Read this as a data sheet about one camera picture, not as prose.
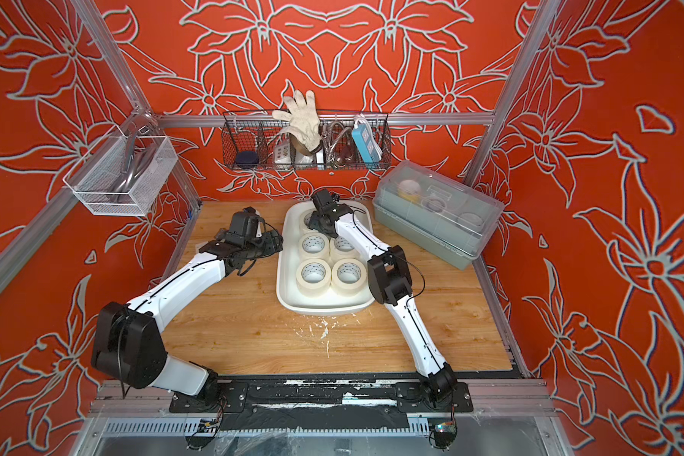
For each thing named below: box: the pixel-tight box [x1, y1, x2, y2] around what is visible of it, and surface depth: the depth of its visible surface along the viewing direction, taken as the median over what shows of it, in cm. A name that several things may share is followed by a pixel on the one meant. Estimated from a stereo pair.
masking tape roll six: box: [330, 257, 368, 297], surface depth 92 cm
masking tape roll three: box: [298, 231, 331, 262], surface depth 100 cm
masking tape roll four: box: [329, 235, 361, 263], surface depth 98 cm
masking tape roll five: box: [295, 258, 332, 299], surface depth 92 cm
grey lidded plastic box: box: [372, 159, 505, 271], surface depth 97 cm
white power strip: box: [274, 142, 292, 165], surface depth 95 cm
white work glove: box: [271, 89, 323, 155], surface depth 90 cm
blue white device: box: [351, 123, 383, 164], surface depth 89 cm
